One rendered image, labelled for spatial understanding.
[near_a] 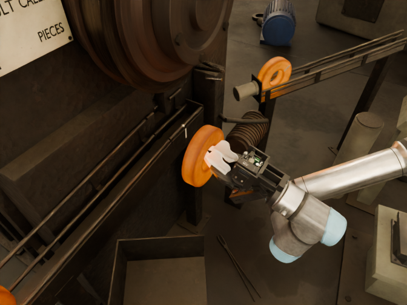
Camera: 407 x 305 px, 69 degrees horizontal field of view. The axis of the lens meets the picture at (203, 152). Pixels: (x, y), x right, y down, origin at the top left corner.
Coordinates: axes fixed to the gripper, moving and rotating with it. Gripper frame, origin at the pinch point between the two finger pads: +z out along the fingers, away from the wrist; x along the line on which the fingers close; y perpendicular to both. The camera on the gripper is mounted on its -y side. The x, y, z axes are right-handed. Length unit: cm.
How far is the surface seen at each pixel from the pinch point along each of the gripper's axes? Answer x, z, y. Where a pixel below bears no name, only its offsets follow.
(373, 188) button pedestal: -79, -69, -56
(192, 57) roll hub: -11.2, 13.9, 13.4
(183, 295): 24.9, -14.9, -20.3
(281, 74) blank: -65, -1, -15
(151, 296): 29.1, -8.8, -21.9
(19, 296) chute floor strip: 46, 17, -28
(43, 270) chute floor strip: 39, 17, -28
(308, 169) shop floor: -87, -42, -78
